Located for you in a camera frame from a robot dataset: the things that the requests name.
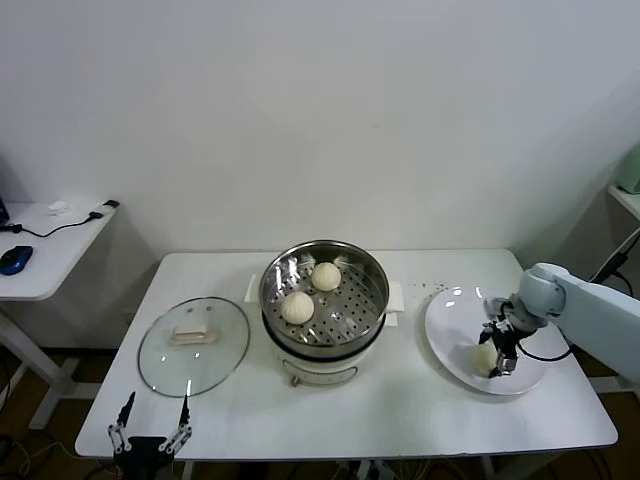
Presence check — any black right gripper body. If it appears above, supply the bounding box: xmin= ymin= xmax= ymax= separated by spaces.
xmin=487 ymin=319 xmax=524 ymax=359

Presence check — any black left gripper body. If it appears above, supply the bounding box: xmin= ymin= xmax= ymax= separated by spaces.
xmin=115 ymin=436 xmax=174 ymax=480

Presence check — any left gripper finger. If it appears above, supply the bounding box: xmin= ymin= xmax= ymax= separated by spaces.
xmin=107 ymin=391 xmax=137 ymax=454
xmin=158 ymin=392 xmax=194 ymax=454

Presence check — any white steamed baozi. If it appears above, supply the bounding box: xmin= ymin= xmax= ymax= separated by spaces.
xmin=462 ymin=344 xmax=500 ymax=377
xmin=309 ymin=261 xmax=343 ymax=292
xmin=280 ymin=291 xmax=316 ymax=325

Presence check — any round glass pot lid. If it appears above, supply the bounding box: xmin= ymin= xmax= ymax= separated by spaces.
xmin=138 ymin=296 xmax=251 ymax=399

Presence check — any perforated steel steamer basket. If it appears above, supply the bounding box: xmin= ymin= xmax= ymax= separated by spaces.
xmin=259 ymin=240 xmax=391 ymax=351

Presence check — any white round plate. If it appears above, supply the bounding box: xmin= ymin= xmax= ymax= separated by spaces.
xmin=424 ymin=285 xmax=551 ymax=397

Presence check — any white electric cooking pot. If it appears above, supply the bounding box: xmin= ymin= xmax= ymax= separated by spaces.
xmin=244 ymin=273 xmax=405 ymax=387

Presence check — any white side desk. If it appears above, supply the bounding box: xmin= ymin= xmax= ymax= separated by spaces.
xmin=0 ymin=201 xmax=121 ymax=431

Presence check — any white shelf table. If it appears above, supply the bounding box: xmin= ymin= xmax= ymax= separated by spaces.
xmin=607 ymin=183 xmax=640 ymax=221

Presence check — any blue computer mouse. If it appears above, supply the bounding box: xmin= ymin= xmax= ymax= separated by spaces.
xmin=0 ymin=244 xmax=35 ymax=275

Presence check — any pale green appliance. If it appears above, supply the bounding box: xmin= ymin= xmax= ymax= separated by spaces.
xmin=617 ymin=149 xmax=640 ymax=194

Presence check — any black and white adapter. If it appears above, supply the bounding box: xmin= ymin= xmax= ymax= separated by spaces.
xmin=88 ymin=199 xmax=120 ymax=221

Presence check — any dark monitor edge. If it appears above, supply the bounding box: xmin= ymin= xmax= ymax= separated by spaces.
xmin=0 ymin=152 xmax=12 ymax=226

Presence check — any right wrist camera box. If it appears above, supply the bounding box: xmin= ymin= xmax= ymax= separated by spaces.
xmin=482 ymin=297 xmax=514 ymax=319

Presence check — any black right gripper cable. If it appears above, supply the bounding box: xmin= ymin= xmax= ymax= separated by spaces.
xmin=517 ymin=344 xmax=574 ymax=362

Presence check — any black cable with adapter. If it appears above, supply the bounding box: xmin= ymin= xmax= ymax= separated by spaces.
xmin=589 ymin=252 xmax=632 ymax=289

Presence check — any white hanging cable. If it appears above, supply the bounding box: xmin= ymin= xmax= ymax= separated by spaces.
xmin=607 ymin=228 xmax=640 ymax=271

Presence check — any thin black desk cable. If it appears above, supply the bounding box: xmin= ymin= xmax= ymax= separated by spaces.
xmin=0 ymin=212 xmax=101 ymax=239

